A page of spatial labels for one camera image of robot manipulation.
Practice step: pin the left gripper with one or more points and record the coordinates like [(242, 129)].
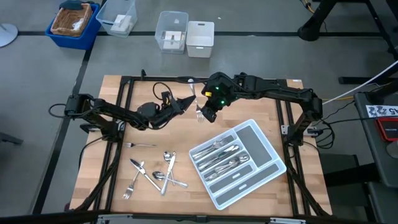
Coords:
[(171, 105)]

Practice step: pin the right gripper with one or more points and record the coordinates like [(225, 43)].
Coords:
[(217, 95)]

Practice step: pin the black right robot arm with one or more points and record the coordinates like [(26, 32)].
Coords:
[(273, 90)]

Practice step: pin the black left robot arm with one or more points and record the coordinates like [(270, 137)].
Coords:
[(112, 110)]

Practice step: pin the white cutlery tray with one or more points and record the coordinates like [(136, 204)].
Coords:
[(253, 149)]

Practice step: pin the white box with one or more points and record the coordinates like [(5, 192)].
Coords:
[(121, 24), (172, 40)]

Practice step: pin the white plastic bin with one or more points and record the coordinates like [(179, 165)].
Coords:
[(200, 40)]

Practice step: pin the clear plastic bin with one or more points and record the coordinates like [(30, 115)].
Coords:
[(107, 15), (171, 20)]

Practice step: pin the blue plastic bin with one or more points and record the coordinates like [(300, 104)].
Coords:
[(73, 42)]

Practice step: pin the wicker basket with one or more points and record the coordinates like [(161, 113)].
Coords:
[(66, 21)]

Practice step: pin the dark grey desk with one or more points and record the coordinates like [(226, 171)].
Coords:
[(373, 146)]

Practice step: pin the white printed label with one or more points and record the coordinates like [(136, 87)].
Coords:
[(381, 111)]

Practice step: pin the red black device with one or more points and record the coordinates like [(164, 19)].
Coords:
[(388, 129)]

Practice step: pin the grey round stand base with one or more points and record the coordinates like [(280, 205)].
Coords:
[(6, 34)]

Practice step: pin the black aluminium table frame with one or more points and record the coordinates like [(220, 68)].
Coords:
[(149, 79)]

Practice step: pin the silver metal bracket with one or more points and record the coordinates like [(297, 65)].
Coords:
[(109, 219), (285, 129), (287, 221)]

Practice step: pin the black pedestal stand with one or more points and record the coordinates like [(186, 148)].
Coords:
[(311, 29)]

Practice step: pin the black stand frame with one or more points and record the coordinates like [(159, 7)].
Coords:
[(367, 80)]

